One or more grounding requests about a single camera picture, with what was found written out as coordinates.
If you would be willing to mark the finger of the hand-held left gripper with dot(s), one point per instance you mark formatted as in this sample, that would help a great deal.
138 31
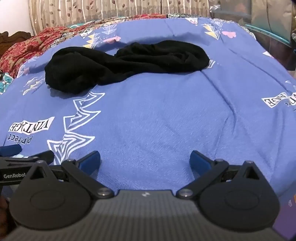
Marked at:
44 156
9 150

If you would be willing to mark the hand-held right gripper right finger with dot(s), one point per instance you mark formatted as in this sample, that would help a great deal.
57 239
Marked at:
198 161

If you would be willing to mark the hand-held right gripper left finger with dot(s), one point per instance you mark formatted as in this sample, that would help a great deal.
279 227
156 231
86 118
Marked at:
92 160

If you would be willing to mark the black pants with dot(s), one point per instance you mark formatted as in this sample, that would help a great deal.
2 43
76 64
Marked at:
120 63

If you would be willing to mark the blue printed bedsheet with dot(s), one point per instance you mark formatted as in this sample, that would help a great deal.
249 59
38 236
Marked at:
157 120

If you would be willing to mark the teal patterned cloth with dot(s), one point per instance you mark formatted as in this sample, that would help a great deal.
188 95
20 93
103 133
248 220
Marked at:
4 84

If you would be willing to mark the purple printed cloth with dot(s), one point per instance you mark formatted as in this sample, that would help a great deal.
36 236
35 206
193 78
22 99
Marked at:
286 220

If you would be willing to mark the red patterned blanket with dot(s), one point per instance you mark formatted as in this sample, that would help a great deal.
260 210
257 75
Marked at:
34 44

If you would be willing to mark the carved wooden headboard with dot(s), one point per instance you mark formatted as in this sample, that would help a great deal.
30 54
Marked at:
11 40

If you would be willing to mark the teal edged table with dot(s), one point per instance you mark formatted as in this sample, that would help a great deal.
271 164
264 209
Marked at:
270 37

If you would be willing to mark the beige leaf print curtain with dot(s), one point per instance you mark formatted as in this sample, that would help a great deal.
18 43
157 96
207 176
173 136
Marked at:
115 9

